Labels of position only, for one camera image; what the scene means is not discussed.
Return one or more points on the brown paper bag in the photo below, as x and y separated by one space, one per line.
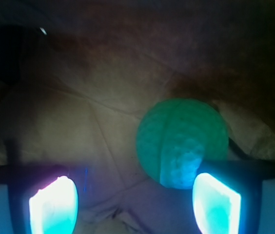
91 69

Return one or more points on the black tape strip upper left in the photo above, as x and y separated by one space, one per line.
11 43

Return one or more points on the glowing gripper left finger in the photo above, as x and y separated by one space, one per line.
37 196

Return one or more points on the green textured ball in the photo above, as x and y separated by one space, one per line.
176 136

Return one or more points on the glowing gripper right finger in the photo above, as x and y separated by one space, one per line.
235 197

